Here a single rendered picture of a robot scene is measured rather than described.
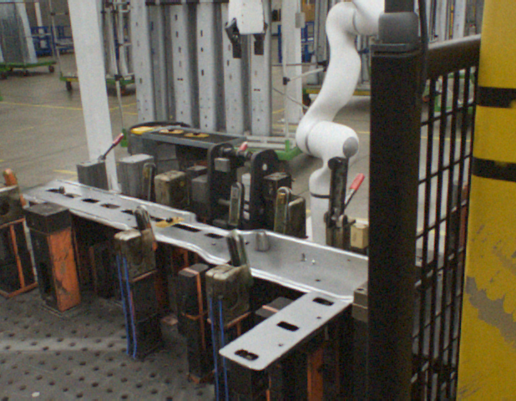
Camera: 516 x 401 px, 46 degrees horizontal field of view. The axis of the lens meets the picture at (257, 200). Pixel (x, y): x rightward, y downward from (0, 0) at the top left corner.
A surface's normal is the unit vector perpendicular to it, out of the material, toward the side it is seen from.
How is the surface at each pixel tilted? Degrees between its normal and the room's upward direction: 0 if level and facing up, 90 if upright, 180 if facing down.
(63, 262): 90
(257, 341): 0
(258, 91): 87
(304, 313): 0
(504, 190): 90
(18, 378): 0
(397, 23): 90
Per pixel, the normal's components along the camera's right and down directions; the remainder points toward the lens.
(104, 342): -0.04, -0.95
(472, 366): -0.64, 0.27
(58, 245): 0.77, 0.17
